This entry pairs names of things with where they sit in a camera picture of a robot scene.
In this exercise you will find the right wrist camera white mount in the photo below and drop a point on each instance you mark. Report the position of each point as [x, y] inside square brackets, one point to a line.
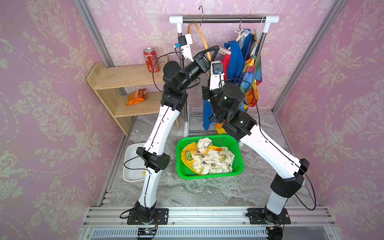
[217, 75]

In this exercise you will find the wooden clothes hanger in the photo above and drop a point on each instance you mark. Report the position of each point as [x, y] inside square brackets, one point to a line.
[199, 28]
[240, 32]

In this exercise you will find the green plastic basket tray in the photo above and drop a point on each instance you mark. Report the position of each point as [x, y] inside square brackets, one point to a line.
[219, 141]

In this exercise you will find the orange snack bag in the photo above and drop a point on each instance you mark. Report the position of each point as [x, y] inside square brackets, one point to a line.
[136, 97]

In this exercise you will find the white plastic bin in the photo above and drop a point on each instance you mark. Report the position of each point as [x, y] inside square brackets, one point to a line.
[133, 165]

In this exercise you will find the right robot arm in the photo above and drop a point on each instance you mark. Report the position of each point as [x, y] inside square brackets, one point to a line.
[290, 171]

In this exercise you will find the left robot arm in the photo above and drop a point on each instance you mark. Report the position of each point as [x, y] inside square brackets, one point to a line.
[177, 80]

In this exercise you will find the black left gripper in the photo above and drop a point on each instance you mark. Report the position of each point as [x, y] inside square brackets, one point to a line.
[200, 62]

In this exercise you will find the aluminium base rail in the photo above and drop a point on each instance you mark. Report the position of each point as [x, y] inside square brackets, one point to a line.
[209, 223]

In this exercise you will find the blue red white jacket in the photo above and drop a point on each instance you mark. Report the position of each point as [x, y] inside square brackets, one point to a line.
[232, 64]

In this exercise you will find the pink clothespin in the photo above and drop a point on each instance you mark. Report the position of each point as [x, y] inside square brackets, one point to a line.
[224, 51]

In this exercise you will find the yellow white dinosaur jacket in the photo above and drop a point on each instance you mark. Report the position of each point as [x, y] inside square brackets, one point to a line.
[204, 158]

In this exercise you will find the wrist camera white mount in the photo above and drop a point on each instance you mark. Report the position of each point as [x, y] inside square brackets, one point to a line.
[184, 44]
[217, 75]

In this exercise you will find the red soda can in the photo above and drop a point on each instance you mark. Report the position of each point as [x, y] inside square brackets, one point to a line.
[151, 60]

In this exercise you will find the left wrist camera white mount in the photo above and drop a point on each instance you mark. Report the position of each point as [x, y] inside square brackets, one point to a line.
[184, 44]

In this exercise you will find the rainbow striped jacket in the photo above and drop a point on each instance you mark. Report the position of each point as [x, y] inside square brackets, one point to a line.
[253, 81]

